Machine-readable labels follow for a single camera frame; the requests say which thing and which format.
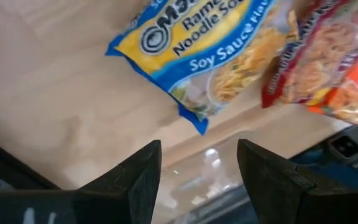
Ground clear plastic bin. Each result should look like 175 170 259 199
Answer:
152 123 352 224

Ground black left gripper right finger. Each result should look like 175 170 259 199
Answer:
236 138 358 224

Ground blue Maruchan ramen packet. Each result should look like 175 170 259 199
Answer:
104 0 291 136

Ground black aluminium rig frame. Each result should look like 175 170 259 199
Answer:
0 133 62 191

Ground orange Maruchan ramen packet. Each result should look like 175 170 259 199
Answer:
306 30 358 126

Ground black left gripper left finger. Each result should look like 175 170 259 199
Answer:
0 139 163 224

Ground red Maruchan ramen packet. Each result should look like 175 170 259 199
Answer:
261 0 358 109

